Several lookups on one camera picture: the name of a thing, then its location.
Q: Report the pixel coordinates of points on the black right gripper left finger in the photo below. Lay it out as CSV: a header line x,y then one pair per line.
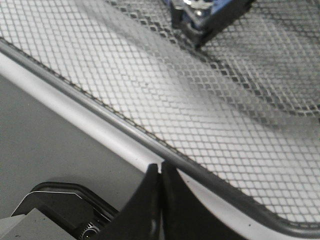
x,y
140,218

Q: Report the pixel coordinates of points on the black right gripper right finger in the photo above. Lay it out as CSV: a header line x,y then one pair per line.
x,y
184,216

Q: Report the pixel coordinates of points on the silver mesh tray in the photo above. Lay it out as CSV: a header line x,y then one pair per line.
x,y
241,113

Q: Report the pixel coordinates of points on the red emergency stop push button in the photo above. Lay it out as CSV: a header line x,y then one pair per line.
x,y
202,20

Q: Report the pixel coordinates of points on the robot base housing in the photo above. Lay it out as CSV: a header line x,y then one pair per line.
x,y
57,210

